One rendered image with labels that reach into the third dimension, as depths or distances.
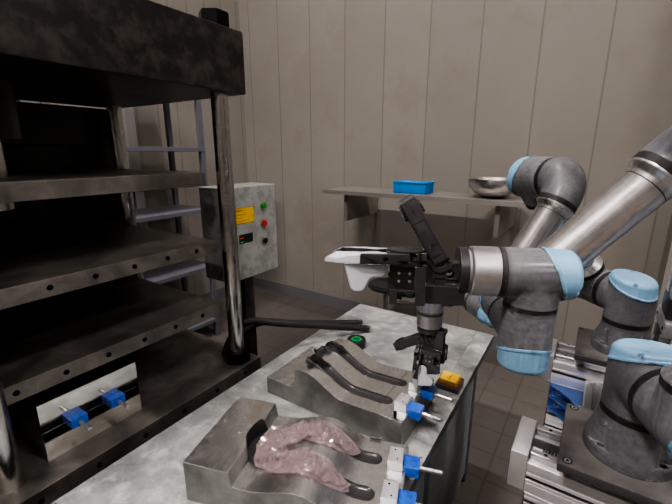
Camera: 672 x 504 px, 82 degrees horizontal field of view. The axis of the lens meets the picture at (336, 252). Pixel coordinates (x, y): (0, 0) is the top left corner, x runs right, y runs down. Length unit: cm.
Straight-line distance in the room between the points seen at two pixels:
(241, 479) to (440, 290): 68
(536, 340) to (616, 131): 265
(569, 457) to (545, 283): 44
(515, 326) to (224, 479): 73
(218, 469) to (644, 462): 85
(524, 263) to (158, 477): 102
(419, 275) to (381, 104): 313
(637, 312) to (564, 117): 206
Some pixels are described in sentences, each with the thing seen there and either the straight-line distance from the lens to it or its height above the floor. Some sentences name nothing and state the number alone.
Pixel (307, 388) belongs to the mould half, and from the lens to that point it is 131.
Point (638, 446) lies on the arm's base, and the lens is 95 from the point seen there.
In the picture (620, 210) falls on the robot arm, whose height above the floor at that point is 152.
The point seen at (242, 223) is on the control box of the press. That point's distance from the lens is 169.
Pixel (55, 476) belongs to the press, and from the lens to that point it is 138.
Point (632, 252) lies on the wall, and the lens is 328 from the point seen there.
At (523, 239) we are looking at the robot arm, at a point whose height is 139.
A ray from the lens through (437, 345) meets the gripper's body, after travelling 120.
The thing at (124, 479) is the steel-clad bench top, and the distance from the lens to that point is 127.
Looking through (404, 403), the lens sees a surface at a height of 92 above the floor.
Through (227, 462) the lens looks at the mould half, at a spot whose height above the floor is 91.
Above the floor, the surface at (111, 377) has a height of 94.
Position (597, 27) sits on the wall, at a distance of 330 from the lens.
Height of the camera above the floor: 161
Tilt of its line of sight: 14 degrees down
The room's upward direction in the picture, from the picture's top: straight up
